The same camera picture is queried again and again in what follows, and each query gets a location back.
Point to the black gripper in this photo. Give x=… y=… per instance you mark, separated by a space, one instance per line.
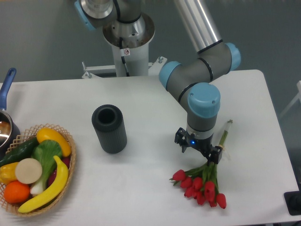
x=213 y=154

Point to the red tulip bouquet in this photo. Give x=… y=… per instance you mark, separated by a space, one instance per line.
x=201 y=184

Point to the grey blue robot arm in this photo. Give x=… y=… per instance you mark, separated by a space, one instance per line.
x=191 y=86

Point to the dark grey ribbed vase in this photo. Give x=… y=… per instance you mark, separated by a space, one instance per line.
x=108 y=123

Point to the black device at edge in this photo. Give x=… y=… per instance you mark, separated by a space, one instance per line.
x=293 y=202

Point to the dark red vegetable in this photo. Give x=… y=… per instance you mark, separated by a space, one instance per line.
x=55 y=173

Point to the yellow banana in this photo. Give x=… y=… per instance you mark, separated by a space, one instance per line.
x=51 y=192

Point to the green bok choy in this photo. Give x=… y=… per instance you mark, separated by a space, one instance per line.
x=44 y=153

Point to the beige round disc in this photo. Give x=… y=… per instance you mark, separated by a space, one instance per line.
x=28 y=171

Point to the green cucumber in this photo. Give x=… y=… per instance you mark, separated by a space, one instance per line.
x=24 y=150

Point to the orange fruit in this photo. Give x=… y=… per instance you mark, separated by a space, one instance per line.
x=16 y=192

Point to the yellow bell pepper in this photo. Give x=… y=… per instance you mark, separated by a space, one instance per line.
x=7 y=173

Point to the woven wicker basket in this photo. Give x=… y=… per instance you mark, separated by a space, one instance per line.
x=27 y=135

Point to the white frame at right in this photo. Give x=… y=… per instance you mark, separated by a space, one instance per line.
x=296 y=98

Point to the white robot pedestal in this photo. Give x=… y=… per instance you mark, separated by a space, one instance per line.
x=130 y=47

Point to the blue handled saucepan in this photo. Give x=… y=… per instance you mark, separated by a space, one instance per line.
x=8 y=130

